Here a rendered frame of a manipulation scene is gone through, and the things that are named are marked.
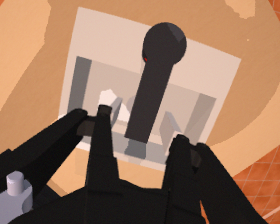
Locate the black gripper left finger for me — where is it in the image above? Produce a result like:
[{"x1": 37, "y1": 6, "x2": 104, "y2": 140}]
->
[{"x1": 0, "y1": 97, "x2": 128, "y2": 224}]

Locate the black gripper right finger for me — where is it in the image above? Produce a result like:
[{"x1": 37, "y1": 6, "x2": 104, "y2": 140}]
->
[{"x1": 159, "y1": 111, "x2": 268, "y2": 224}]

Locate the white square sink basin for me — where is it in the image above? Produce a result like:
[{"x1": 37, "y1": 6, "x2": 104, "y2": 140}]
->
[{"x1": 58, "y1": 7, "x2": 241, "y2": 171}]

